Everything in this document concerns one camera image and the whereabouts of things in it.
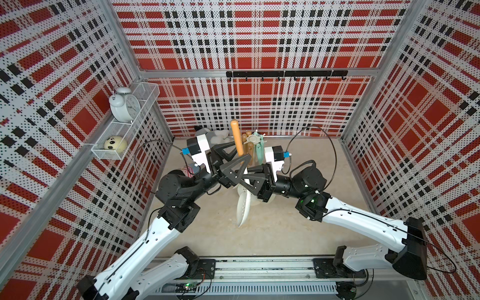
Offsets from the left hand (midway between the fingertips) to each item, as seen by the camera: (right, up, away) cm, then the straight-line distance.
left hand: (250, 150), depth 48 cm
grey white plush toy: (-19, +10, +60) cm, 63 cm away
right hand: (-3, -7, +2) cm, 8 cm away
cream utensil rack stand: (+4, -22, +32) cm, 39 cm away
